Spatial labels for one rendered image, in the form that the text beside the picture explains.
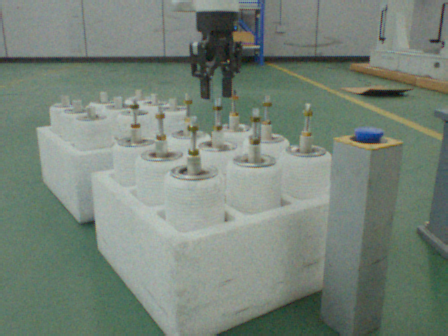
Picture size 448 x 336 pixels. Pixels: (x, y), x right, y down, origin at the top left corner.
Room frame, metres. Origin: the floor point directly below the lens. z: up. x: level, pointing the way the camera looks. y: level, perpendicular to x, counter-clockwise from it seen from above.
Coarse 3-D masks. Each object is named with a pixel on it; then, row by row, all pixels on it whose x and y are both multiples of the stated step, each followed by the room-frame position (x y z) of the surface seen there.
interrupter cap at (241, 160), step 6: (240, 156) 0.74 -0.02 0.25; (246, 156) 0.74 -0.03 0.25; (264, 156) 0.74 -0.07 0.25; (270, 156) 0.74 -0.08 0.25; (234, 162) 0.71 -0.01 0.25; (240, 162) 0.70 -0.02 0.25; (246, 162) 0.71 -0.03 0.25; (264, 162) 0.71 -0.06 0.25; (270, 162) 0.71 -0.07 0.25; (276, 162) 0.71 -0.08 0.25
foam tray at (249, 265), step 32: (96, 192) 0.85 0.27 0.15; (128, 192) 0.76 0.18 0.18; (224, 192) 0.76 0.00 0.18; (96, 224) 0.87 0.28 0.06; (128, 224) 0.70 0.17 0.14; (160, 224) 0.62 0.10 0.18; (224, 224) 0.62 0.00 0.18; (256, 224) 0.63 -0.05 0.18; (288, 224) 0.66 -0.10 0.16; (320, 224) 0.71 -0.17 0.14; (128, 256) 0.71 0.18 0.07; (160, 256) 0.59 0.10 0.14; (192, 256) 0.56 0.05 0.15; (224, 256) 0.60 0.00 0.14; (256, 256) 0.63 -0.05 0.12; (288, 256) 0.67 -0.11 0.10; (320, 256) 0.71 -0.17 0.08; (160, 288) 0.59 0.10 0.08; (192, 288) 0.56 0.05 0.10; (224, 288) 0.59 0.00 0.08; (256, 288) 0.63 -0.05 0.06; (288, 288) 0.67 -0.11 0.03; (320, 288) 0.71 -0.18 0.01; (160, 320) 0.60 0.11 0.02; (192, 320) 0.56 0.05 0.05; (224, 320) 0.60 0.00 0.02
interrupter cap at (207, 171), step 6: (174, 168) 0.67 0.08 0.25; (180, 168) 0.67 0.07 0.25; (186, 168) 0.67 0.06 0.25; (204, 168) 0.67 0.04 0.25; (210, 168) 0.67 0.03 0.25; (216, 168) 0.67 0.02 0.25; (174, 174) 0.64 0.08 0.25; (180, 174) 0.64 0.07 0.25; (186, 174) 0.65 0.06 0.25; (204, 174) 0.64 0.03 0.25; (210, 174) 0.64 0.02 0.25; (216, 174) 0.64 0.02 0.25; (186, 180) 0.62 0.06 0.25; (192, 180) 0.62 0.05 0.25; (198, 180) 0.62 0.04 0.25
